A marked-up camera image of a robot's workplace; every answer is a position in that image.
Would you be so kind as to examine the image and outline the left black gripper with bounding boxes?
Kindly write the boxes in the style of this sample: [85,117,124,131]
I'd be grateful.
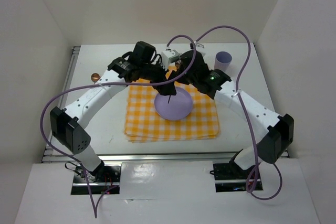
[140,57,176,95]

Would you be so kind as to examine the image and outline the purple plastic plate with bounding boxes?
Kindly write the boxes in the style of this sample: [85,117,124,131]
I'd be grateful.
[154,87,193,121]

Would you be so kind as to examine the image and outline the purple plastic cup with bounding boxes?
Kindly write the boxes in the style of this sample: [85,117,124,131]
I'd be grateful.
[214,51,232,72]

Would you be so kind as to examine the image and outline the yellow checkered cloth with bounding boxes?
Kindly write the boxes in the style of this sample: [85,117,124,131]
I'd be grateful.
[122,65,220,144]

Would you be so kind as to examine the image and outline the copper spoon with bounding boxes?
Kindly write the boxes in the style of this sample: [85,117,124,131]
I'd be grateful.
[91,73,100,83]

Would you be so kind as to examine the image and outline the copper fork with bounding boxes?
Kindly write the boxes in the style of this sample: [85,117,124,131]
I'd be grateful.
[175,60,182,71]

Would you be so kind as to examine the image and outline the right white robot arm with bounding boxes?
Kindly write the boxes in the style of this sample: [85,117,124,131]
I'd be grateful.
[176,50,294,178]

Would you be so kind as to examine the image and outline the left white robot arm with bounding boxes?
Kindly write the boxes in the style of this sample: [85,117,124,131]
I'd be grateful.
[50,41,179,182]

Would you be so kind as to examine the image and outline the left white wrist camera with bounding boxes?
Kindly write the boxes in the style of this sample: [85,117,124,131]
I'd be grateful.
[161,49,181,70]

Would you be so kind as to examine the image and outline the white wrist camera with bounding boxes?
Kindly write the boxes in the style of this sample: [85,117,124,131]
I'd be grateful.
[190,41,206,57]
[161,49,181,70]

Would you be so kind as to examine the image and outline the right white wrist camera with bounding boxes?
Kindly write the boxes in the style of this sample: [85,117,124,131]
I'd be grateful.
[190,41,206,57]

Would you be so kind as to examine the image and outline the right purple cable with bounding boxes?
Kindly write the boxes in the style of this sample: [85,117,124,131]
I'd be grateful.
[195,25,283,201]

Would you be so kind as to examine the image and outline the purple cable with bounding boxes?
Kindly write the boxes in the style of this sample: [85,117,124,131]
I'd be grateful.
[195,25,283,201]
[40,35,197,219]

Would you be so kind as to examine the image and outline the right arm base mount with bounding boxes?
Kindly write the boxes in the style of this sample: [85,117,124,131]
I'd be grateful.
[209,163,249,193]

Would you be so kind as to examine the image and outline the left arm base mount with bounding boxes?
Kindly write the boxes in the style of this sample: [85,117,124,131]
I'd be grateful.
[65,162,121,195]

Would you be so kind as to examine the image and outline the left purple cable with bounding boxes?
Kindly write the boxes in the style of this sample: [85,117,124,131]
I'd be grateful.
[40,35,197,219]

